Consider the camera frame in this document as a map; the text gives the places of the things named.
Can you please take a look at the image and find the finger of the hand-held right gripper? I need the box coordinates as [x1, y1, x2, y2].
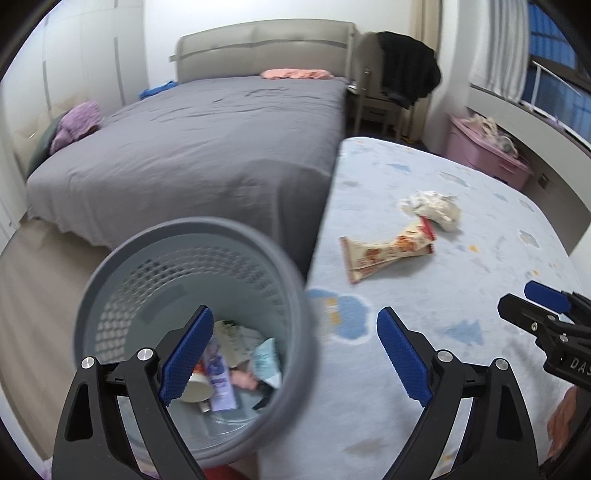
[524, 280, 591, 315]
[498, 293, 573, 344]

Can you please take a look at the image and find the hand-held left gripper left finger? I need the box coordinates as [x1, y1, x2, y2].
[52, 305, 215, 480]

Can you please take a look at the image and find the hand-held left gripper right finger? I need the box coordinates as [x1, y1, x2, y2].
[376, 305, 541, 480]

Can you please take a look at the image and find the red and white paper cup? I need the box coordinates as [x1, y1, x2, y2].
[178, 360, 215, 404]

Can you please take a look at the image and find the white squeeze tube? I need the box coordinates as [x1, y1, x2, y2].
[203, 337, 238, 412]

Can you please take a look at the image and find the light blue packet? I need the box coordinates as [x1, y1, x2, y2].
[249, 337, 283, 388]

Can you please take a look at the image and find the small black object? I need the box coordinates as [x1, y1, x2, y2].
[252, 383, 278, 411]

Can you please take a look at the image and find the grey plastic basket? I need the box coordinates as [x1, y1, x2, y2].
[73, 217, 324, 464]

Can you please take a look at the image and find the person's right hand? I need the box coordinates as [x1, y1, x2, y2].
[547, 384, 580, 460]

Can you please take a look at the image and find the beige snack wrapper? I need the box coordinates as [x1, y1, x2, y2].
[339, 217, 437, 284]

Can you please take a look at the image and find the red object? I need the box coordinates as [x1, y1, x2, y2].
[203, 464, 252, 480]

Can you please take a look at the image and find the crumpled white tissue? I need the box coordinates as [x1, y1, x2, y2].
[398, 190, 462, 232]

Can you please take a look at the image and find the pink storage box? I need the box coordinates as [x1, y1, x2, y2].
[445, 114, 534, 192]

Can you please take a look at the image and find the beige fabric bundle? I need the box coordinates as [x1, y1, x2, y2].
[466, 115, 527, 160]

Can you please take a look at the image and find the grey bed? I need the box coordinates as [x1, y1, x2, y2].
[25, 76, 349, 278]

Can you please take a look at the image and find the window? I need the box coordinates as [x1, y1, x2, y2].
[526, 18, 591, 134]

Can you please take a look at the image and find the dark green cushion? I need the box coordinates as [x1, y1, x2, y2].
[28, 113, 63, 178]

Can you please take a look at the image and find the white curtain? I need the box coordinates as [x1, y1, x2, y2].
[471, 0, 536, 100]

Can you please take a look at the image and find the purple knit cloth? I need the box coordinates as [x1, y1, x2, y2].
[50, 100, 102, 155]

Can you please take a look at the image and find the beige chair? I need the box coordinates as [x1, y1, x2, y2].
[348, 31, 435, 139]

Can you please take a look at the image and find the blue cloth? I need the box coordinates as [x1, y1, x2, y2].
[139, 80, 178, 100]

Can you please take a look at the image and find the black jacket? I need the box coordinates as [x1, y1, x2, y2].
[378, 31, 441, 109]

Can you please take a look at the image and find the pink cloth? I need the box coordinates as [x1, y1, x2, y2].
[260, 68, 334, 81]

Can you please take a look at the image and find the beige curtain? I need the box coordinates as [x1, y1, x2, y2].
[409, 0, 446, 144]

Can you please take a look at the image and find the beige upholstered headboard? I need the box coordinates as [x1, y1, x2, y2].
[168, 19, 358, 86]

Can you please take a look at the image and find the white wardrobe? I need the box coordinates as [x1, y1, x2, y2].
[0, 0, 146, 241]

